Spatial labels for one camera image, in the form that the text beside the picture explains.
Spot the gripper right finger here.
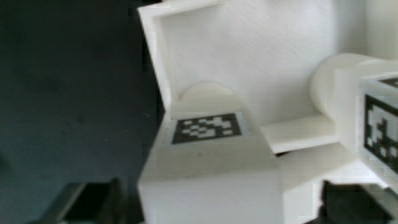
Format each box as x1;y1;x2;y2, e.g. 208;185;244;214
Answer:
319;181;397;224

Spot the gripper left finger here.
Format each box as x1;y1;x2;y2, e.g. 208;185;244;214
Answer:
41;178;125;224

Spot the white chair leg with tag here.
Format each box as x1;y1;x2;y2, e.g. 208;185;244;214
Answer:
311;53;398;191

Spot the white chair seat part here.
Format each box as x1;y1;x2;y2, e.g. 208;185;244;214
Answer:
139;0;398;152

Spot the white U-shaped fence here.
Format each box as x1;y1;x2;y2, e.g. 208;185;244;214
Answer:
274;142;398;224

